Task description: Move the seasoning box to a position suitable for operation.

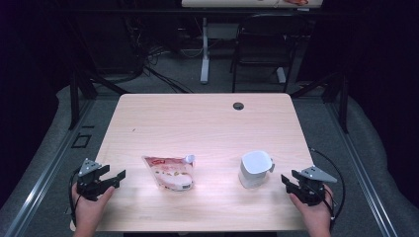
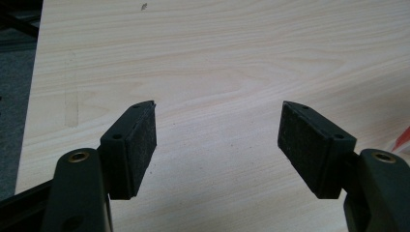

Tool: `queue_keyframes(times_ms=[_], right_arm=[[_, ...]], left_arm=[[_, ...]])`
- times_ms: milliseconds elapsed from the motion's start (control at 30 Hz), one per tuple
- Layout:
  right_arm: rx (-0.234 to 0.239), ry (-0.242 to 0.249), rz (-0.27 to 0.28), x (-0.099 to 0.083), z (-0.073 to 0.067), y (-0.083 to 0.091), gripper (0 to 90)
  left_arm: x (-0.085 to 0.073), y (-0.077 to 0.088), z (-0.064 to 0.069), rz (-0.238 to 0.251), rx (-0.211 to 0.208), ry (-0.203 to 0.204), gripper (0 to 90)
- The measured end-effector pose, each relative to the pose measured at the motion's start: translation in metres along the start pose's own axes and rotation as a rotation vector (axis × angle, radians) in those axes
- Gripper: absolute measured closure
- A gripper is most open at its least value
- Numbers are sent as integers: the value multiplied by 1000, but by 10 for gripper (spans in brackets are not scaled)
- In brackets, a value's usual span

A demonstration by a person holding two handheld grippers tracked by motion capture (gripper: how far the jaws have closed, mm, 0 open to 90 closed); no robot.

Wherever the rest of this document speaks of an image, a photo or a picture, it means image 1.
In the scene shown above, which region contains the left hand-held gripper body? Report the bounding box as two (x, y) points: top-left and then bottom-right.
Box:
(76, 158), (115, 201)

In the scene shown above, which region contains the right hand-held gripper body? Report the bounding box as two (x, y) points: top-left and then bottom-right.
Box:
(293, 165), (339, 207)

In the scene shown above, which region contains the white plastic container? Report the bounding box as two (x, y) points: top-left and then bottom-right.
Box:
(238, 150), (276, 190)

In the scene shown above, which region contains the translucent red-printed refill pouch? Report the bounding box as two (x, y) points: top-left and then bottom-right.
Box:
(141, 153), (197, 193)

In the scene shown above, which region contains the person's right hand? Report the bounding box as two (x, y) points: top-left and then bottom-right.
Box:
(289, 185), (334, 230)

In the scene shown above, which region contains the person's left hand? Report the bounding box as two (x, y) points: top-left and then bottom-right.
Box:
(71, 183), (117, 229)

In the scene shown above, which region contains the black tape square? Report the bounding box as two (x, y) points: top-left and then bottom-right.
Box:
(70, 132), (93, 149)

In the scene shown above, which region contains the white desk foot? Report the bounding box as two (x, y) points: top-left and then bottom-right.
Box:
(276, 66), (288, 85)

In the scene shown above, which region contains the black chair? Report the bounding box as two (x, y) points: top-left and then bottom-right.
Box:
(229, 13), (313, 94)

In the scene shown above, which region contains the white desk leg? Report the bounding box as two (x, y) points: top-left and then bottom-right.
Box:
(200, 17), (210, 85)

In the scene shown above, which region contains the white desk top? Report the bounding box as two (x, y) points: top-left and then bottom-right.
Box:
(181, 0), (324, 9)

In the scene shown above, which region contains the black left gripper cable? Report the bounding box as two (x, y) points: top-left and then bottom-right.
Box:
(67, 168), (82, 228)

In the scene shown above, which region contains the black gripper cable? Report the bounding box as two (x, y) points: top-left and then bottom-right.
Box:
(67, 168), (82, 228)
(308, 147), (347, 232)

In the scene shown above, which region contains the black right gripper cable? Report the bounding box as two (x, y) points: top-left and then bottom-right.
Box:
(308, 147), (347, 232)

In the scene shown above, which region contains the aluminium floor rail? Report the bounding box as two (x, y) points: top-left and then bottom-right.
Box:
(323, 98), (400, 237)
(2, 98), (97, 237)

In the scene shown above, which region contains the black metal frame stand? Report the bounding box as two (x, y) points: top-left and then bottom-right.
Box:
(290, 71), (350, 134)
(66, 63), (130, 131)

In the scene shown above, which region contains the bundle of floor cables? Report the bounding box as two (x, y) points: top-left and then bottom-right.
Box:
(124, 18), (196, 95)

